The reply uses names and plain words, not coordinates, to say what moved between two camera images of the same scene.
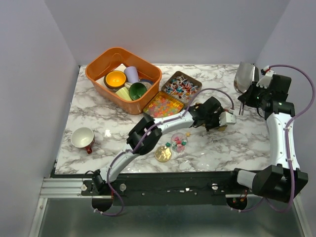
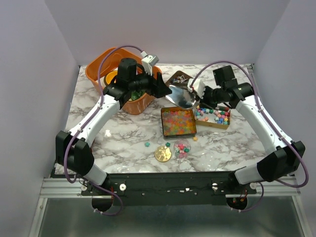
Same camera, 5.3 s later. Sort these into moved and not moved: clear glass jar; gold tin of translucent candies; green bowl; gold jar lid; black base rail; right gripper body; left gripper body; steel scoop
Moved: right gripper body; clear glass jar; left gripper body; steel scoop; gold tin of translucent candies
Not moved: green bowl; black base rail; gold jar lid
